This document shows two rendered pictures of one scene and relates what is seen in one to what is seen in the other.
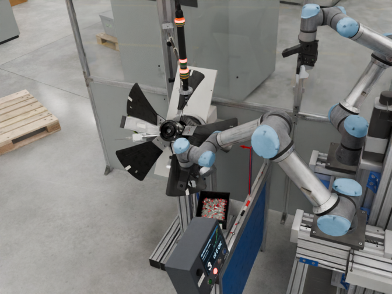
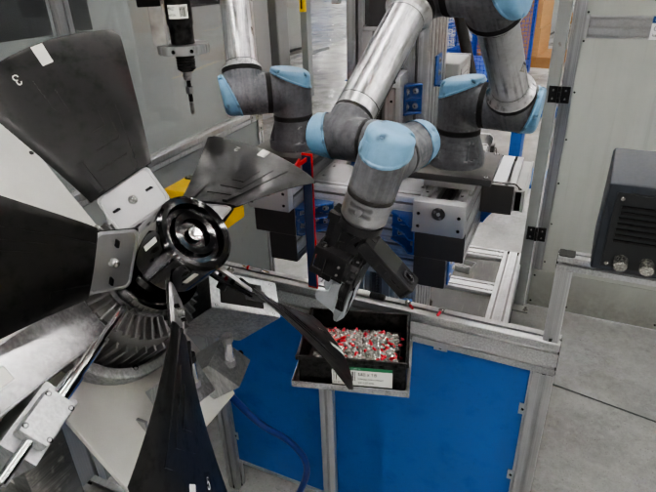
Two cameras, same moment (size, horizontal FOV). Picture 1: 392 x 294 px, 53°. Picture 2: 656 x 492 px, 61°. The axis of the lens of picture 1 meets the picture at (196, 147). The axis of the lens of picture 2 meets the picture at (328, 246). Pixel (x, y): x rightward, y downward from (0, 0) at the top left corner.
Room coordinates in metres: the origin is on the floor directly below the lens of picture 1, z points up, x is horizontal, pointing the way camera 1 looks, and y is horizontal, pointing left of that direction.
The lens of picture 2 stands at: (1.57, 0.84, 1.57)
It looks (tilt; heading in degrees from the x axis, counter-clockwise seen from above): 28 degrees down; 269
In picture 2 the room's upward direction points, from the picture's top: 2 degrees counter-clockwise
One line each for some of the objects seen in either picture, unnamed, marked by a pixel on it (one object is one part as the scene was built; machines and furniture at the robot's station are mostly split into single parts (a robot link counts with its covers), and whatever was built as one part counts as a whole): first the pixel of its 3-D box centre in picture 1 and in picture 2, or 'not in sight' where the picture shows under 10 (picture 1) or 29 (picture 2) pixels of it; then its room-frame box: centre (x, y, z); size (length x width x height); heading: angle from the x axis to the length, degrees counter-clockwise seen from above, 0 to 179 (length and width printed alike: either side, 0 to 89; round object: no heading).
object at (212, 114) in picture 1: (202, 116); not in sight; (2.35, -0.06, 0.92); 0.17 x 0.16 x 0.11; 153
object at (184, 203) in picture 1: (185, 210); not in sight; (1.90, 0.10, 0.46); 0.09 x 0.05 x 0.91; 63
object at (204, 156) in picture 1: (203, 154); (399, 146); (1.43, -0.03, 1.28); 0.11 x 0.11 x 0.08; 56
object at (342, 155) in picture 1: (350, 149); (294, 129); (1.63, -0.82, 1.09); 0.15 x 0.15 x 0.10
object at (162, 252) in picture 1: (194, 240); not in sight; (1.98, 0.06, 0.04); 0.62 x 0.45 x 0.08; 153
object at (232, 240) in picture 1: (245, 212); (354, 307); (1.49, -0.25, 0.82); 0.90 x 0.04 x 0.08; 153
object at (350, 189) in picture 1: (345, 196); (464, 101); (1.18, -0.61, 1.20); 0.13 x 0.12 x 0.14; 146
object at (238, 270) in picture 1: (244, 255); (355, 423); (1.49, -0.25, 0.45); 0.82 x 0.02 x 0.66; 153
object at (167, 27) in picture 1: (167, 31); not in sight; (2.36, 0.12, 1.54); 0.10 x 0.07 x 0.09; 8
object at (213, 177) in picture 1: (213, 175); not in sight; (2.29, -0.11, 0.42); 0.04 x 0.04 x 0.83; 63
